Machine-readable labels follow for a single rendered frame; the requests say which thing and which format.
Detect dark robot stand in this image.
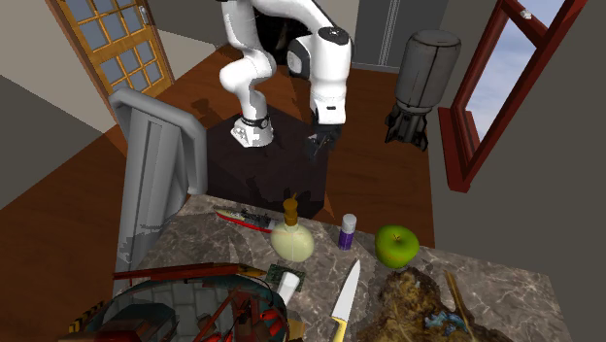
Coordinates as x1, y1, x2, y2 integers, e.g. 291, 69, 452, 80
205, 105, 330, 221

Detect purple white small bottle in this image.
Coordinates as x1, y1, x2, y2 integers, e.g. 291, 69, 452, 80
337, 213, 358, 252

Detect pale round bottle brown cap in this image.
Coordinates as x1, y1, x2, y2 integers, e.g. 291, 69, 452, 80
270, 192, 316, 262

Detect red grey toy ship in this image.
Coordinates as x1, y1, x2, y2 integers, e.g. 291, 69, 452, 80
213, 208, 281, 235

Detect grey bomb shaped object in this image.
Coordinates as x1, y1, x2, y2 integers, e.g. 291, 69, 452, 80
384, 29, 463, 153

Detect grey double door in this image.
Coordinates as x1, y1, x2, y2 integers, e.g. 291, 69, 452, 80
352, 0, 450, 74

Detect green apple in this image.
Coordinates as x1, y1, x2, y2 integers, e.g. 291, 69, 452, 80
374, 223, 421, 270

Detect red framed window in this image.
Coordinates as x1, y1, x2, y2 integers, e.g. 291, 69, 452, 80
437, 0, 589, 194

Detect grey chair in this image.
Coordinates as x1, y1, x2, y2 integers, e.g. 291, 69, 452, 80
108, 86, 210, 297

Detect brown nest with twigs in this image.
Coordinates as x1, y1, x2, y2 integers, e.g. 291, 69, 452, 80
356, 265, 515, 342

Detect wooden door with glass panes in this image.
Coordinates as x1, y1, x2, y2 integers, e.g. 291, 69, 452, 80
46, 0, 176, 123

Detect white knife yellow handle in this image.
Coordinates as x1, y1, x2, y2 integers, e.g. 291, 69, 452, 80
330, 257, 362, 342

